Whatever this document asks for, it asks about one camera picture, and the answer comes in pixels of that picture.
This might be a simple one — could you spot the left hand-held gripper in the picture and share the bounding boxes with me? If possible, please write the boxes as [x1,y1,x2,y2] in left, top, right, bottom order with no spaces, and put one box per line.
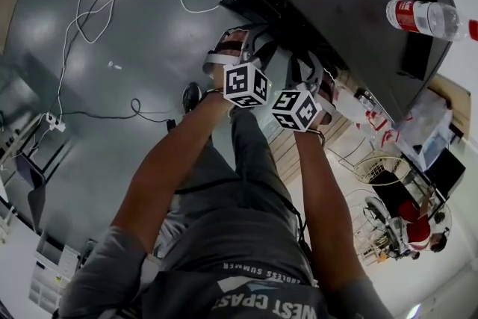
[202,24,280,110]

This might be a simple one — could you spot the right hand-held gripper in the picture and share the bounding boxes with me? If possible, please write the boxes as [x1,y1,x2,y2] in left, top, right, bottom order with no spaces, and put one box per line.
[270,52,335,133]

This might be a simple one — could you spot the black washing machine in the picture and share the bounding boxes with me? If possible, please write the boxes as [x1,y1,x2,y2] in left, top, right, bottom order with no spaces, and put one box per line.
[215,0,459,126]

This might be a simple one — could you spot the person's left forearm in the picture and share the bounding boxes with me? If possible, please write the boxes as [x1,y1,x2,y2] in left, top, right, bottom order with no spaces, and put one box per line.
[109,87,235,236]

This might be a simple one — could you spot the person's right forearm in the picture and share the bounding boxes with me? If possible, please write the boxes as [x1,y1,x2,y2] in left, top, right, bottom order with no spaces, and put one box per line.
[293,128,370,292]

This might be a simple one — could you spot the person's left hand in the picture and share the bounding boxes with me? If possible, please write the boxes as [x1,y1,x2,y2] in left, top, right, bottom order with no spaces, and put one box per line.
[217,31,249,55]

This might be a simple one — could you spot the person's right hand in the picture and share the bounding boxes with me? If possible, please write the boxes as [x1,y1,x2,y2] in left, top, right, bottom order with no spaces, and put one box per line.
[318,79,338,126]

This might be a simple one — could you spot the large clear water jug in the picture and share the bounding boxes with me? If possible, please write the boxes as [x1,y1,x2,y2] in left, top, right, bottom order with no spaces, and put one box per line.
[373,123,406,149]
[353,108,389,135]

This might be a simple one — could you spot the wooden slat mat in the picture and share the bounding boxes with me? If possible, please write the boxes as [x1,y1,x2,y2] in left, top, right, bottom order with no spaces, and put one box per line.
[267,111,350,184]

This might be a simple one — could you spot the person's left shoe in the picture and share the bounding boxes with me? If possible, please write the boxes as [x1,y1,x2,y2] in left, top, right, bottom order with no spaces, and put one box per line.
[181,81,202,116]

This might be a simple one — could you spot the person's grey trousers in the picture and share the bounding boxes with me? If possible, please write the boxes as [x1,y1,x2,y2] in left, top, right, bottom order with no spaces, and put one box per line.
[164,108,311,258]

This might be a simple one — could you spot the clear red label water bottle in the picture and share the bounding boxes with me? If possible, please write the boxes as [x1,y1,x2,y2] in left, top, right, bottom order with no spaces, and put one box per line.
[385,0,478,43]

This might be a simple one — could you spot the clear plastic bag of items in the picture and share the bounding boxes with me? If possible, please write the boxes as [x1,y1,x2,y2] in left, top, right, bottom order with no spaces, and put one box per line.
[395,87,455,171]

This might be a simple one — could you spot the large cardboard sheet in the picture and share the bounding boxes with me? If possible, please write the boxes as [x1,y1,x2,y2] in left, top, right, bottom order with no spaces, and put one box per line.
[427,72,472,139]

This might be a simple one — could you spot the white floor fan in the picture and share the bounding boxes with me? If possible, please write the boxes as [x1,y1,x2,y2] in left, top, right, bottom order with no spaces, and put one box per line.
[362,196,403,247]

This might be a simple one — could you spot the black cabinet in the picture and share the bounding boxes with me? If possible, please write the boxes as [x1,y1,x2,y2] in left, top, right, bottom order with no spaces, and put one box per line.
[423,147,468,199]

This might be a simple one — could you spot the white power strip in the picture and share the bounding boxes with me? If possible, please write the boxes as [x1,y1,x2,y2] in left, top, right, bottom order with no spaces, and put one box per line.
[43,112,67,132]

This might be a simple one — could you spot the person's grey printed shirt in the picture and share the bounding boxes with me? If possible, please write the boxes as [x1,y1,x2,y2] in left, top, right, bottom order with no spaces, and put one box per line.
[55,205,395,319]

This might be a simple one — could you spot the dark blue chair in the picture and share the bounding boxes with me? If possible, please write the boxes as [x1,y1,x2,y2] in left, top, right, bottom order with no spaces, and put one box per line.
[14,151,49,232]

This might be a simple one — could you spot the white desk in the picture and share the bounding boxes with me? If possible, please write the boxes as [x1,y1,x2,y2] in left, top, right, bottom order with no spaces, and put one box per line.
[0,223,42,319]

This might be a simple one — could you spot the white floor cable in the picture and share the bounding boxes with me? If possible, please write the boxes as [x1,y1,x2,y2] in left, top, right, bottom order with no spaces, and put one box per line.
[58,0,223,124]

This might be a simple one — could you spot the looped black cable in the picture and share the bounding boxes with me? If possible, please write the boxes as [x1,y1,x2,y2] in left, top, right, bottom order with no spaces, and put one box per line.
[59,97,177,131]

